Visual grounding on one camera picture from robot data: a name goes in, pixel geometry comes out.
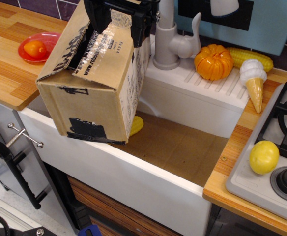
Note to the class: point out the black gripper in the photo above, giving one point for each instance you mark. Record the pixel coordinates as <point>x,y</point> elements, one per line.
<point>142,13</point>

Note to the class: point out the brown cardboard box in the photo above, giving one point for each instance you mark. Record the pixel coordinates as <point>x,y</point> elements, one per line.
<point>92,81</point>

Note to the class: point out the grey toy faucet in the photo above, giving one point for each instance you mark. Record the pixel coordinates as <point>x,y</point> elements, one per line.
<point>171,47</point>

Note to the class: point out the red plastic bowl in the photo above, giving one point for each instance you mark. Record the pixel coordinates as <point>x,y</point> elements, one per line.
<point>48,38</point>

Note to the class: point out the orange toy pepper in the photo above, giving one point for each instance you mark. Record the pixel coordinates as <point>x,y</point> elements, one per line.
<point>35,49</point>

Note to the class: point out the white toy sink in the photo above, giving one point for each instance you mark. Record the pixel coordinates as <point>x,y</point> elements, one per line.
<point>178,95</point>

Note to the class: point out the orange toy pumpkin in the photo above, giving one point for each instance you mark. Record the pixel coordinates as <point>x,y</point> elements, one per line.
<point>213,62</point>

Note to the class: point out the yellow toy corn piece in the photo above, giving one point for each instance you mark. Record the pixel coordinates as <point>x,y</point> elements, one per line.
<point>137,125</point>

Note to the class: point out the yellow toy corn cob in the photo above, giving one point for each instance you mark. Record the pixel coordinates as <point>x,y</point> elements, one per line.
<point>240,55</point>

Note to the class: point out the toy ice cream cone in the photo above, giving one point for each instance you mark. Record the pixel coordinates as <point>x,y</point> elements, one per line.
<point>253,76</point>

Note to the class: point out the light blue backsplash panel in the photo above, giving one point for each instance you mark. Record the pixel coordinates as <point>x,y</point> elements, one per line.
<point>254,24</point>

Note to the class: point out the brown cardboard sink liner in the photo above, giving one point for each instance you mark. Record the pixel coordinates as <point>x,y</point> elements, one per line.
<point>181,150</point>

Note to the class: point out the black metal clamp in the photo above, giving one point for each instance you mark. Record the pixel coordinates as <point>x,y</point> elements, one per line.
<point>13,161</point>

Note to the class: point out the black stove burner grate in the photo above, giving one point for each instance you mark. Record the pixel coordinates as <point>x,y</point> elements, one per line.
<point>274,128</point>

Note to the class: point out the yellow toy lemon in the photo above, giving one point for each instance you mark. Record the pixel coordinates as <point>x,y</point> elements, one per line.
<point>264,157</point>

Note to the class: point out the wooden cabinet drawer front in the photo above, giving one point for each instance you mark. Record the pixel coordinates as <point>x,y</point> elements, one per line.
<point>117,213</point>

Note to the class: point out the grey toy stove top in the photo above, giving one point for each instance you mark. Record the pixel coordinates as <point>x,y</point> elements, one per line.
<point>253,187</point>

